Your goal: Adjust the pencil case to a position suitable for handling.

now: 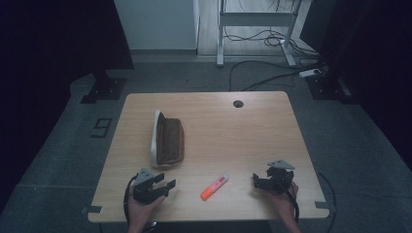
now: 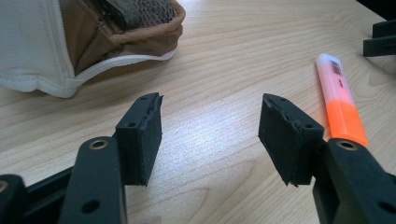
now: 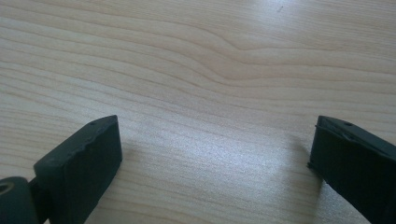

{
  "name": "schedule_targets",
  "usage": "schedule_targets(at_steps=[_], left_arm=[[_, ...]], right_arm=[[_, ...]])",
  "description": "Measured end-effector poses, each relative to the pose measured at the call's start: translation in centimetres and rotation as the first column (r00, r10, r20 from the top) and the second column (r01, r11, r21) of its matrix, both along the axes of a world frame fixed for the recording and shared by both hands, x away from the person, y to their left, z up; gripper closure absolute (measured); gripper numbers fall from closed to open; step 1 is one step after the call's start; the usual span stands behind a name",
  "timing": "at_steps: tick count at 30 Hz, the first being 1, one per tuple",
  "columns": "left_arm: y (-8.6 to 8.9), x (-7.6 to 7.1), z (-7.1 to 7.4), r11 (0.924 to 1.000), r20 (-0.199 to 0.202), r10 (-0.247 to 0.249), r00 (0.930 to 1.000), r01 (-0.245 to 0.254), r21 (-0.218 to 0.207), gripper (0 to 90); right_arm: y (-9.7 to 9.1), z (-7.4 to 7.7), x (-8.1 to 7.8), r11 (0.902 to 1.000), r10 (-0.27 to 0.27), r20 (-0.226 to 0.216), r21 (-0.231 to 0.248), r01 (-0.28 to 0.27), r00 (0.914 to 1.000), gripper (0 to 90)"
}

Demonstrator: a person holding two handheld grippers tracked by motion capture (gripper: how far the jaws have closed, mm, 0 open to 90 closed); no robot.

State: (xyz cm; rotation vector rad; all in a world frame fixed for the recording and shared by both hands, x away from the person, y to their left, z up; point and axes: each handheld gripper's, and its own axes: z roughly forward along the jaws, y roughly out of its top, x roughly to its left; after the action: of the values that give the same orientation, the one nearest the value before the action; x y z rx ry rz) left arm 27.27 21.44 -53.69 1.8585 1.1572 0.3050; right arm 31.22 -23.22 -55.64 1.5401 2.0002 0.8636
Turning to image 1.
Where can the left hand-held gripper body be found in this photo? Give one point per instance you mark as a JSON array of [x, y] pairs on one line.
[[144, 192]]

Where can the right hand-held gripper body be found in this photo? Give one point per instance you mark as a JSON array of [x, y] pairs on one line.
[[279, 179]]

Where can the person's left hand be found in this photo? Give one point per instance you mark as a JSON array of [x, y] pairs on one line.
[[141, 212]]

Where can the person's right hand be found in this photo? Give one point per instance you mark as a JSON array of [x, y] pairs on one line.
[[286, 204]]

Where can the brown shoe with white sole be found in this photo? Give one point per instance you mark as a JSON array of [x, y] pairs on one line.
[[169, 140]]

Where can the orange highlighter pen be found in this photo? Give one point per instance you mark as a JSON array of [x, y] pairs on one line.
[[213, 187]]

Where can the grey tape piece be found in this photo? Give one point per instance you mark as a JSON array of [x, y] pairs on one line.
[[94, 209], [321, 205]]

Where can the black stand base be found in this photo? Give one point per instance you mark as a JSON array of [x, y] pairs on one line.
[[105, 89], [327, 87]]

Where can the white power strip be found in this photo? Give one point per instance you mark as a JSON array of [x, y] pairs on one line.
[[310, 73]]

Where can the dark curtain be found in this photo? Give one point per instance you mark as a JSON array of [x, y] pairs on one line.
[[48, 64], [372, 64]]

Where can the white partition panel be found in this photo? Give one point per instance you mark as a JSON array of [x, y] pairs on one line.
[[158, 24]]

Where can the white desk frame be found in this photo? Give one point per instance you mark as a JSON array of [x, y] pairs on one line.
[[256, 19]]

